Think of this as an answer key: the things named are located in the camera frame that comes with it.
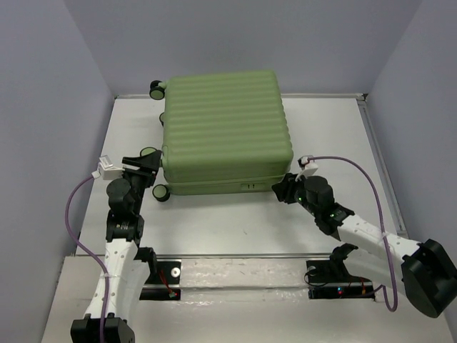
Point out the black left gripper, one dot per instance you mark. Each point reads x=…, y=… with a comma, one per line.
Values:
x=149, y=162

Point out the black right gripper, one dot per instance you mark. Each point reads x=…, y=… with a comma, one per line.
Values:
x=285, y=186

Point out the green hard-shell suitcase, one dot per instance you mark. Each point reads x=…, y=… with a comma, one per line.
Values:
x=222, y=133

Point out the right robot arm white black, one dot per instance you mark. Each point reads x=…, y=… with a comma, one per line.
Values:
x=426, y=271

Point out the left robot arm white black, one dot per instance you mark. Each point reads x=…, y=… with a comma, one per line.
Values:
x=125, y=265

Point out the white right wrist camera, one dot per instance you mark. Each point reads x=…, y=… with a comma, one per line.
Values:
x=308, y=167

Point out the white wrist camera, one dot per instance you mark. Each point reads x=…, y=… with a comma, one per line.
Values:
x=308, y=167
x=106, y=170

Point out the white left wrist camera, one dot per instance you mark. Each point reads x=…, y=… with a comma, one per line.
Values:
x=106, y=170

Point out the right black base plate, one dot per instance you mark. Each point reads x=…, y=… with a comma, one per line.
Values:
x=327, y=279

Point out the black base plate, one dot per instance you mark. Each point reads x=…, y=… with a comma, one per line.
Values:
x=164, y=285
x=327, y=279

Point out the aluminium rail front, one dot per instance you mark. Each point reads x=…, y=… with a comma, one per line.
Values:
x=246, y=256

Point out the aluminium rail right edge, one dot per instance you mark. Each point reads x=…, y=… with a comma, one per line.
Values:
x=381, y=166

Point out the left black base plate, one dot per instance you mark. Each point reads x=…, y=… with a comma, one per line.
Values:
x=164, y=285

